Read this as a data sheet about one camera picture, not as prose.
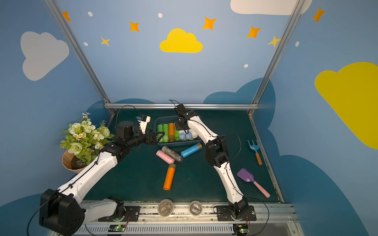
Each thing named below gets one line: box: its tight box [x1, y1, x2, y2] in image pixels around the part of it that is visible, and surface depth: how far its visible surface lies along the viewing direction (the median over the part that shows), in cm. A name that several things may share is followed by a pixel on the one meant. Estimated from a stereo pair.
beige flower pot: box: [61, 149, 90, 174], surface depth 78 cm
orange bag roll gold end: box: [168, 122, 175, 143], surface depth 107 cm
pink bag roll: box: [156, 149, 175, 165], surface depth 95 cm
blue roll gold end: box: [180, 142, 203, 159], surface depth 98 cm
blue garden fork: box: [247, 140, 263, 166], surface depth 99 cm
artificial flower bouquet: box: [60, 112, 115, 165], surface depth 73 cm
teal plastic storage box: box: [154, 115, 202, 147], surface depth 103 cm
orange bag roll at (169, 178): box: [162, 163, 177, 191], surface depth 86 cm
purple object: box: [237, 168, 271, 199], surface depth 87 cm
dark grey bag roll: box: [161, 145, 184, 163], surface depth 95 cm
